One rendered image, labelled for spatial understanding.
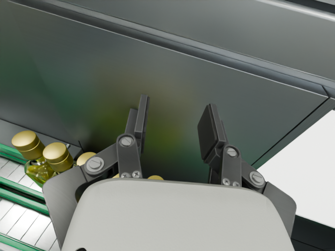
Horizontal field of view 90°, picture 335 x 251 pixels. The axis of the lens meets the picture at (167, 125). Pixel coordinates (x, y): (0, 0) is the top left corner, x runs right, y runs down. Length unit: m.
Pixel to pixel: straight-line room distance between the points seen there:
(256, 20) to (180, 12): 0.09
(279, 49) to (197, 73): 0.10
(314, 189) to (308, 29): 0.34
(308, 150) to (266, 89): 0.15
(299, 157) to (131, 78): 0.33
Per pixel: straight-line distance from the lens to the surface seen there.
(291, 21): 0.25
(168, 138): 0.37
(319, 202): 0.54
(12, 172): 0.70
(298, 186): 0.48
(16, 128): 0.81
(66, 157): 0.33
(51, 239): 0.58
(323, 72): 0.28
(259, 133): 0.33
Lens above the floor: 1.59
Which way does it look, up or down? 48 degrees down
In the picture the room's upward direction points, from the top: 14 degrees clockwise
